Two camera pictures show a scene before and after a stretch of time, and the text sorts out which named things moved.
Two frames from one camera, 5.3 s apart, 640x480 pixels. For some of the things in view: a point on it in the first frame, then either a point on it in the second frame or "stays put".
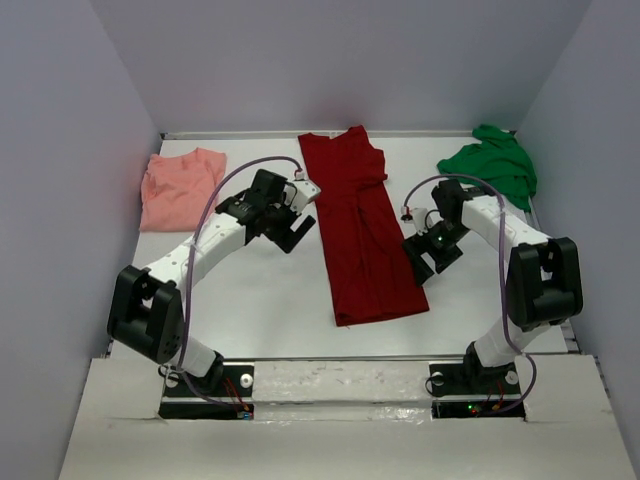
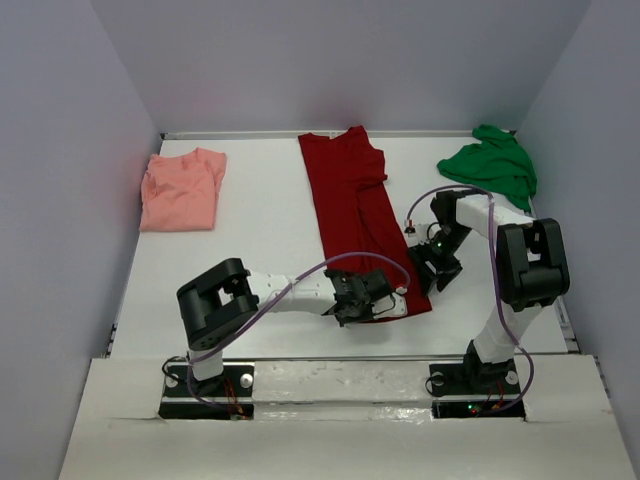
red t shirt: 370,273 stays put
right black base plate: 470,390 stays put
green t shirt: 497,160 stays put
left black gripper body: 282,226 -> 368,295
